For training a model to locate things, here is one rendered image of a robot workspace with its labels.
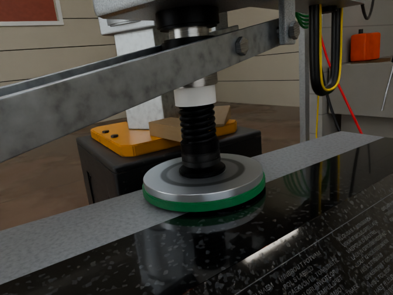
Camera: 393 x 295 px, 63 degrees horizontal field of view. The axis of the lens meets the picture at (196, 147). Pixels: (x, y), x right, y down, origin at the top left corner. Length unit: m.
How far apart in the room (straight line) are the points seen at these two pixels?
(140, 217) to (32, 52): 6.15
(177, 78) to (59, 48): 6.28
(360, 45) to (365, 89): 0.55
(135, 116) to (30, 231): 0.84
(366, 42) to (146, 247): 3.32
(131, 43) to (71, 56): 5.46
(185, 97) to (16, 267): 0.33
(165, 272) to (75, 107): 0.20
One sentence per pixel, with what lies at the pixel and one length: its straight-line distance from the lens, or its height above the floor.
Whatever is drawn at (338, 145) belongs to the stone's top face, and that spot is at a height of 0.80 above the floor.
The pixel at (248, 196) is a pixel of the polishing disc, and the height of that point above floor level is 0.82.
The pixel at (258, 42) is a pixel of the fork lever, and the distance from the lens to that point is 0.61.
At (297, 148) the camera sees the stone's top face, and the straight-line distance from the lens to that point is 0.79.
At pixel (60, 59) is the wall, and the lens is 6.67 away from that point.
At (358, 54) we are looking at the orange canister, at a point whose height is 0.93.
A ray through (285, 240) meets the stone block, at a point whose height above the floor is 0.80.
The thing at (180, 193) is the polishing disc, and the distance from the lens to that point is 0.49.
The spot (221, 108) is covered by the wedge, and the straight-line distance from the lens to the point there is 1.36.
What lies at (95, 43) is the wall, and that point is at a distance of 6.89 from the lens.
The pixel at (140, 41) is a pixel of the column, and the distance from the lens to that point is 1.26.
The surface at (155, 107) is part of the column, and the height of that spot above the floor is 0.87.
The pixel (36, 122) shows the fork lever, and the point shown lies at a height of 0.99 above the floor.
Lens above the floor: 1.03
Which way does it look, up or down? 15 degrees down
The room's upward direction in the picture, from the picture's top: 6 degrees counter-clockwise
